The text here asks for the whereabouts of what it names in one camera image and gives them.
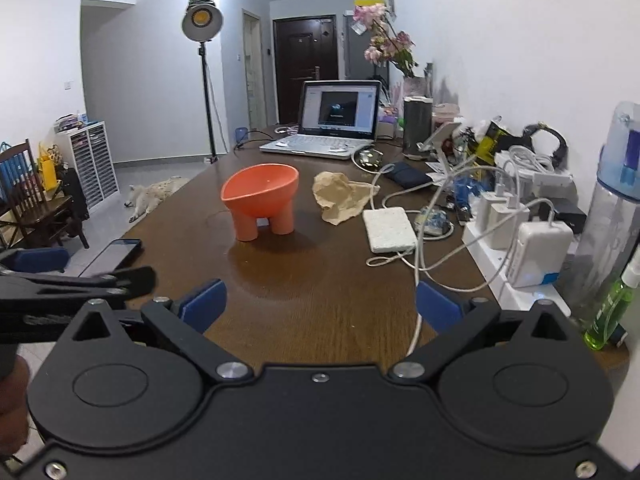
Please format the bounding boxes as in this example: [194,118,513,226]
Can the orange footed bowl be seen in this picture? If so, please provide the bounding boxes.
[220,164,299,242]

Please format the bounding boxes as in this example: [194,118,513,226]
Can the beige cleaning cloth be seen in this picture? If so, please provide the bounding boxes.
[311,171,380,226]

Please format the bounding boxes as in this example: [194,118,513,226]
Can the person's left hand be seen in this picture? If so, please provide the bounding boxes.
[0,356,29,456]

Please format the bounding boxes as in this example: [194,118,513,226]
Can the wooden chair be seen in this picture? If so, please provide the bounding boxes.
[1,141,89,249]

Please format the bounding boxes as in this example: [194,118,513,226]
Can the white power strip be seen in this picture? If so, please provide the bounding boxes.
[468,234,570,316]

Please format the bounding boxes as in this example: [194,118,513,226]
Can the black smartphone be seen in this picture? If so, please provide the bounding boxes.
[79,238,143,278]

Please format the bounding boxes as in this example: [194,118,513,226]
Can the yellow bag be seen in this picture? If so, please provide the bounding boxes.
[38,143,61,191]

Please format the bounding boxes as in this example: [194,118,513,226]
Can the white sponge block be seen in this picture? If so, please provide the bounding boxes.
[362,207,416,255]

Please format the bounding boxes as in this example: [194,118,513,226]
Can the white charger plug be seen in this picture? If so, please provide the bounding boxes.
[487,203,529,250]
[475,192,508,232]

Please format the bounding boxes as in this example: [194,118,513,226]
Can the large white power adapter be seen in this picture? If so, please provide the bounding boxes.
[506,221,574,289]

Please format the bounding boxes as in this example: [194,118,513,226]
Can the white drawer cabinet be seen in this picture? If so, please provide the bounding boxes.
[54,122,119,211]

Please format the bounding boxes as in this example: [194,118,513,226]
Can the white dog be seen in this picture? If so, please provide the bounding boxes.
[124,176,189,223]

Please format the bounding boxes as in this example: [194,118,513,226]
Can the blue plastic packet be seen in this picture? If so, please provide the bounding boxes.
[454,176,485,208]

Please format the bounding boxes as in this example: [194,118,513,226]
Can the dark blue pouch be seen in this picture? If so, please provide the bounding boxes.
[383,162,433,190]

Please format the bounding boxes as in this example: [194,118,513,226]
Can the green spray bottle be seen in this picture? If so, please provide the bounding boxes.
[584,248,640,351]

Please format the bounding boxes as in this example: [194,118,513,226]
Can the clear blue water bottle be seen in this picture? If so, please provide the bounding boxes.
[558,102,639,330]

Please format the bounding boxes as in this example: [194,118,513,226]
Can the white phone stand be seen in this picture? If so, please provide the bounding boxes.
[416,120,461,176]

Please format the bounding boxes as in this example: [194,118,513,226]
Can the computer mouse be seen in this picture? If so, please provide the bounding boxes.
[352,146,384,172]

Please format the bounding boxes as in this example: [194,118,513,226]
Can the black yellow package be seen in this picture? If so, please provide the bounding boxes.
[473,119,527,166]

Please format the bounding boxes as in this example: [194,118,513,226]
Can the black cylindrical speaker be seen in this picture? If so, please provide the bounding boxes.
[402,96,433,159]

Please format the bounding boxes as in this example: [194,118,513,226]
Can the silver laptop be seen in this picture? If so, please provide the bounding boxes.
[259,80,381,160]

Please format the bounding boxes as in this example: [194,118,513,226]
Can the pink flowers in vase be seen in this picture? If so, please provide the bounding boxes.
[352,2,426,96]

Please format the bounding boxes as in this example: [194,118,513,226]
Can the studio light on stand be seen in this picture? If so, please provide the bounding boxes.
[181,0,224,164]

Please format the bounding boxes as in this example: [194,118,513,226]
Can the dark entrance door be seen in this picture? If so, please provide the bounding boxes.
[272,15,340,125]

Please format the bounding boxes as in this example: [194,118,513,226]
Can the white charging cable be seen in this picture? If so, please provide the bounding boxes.
[349,146,557,359]

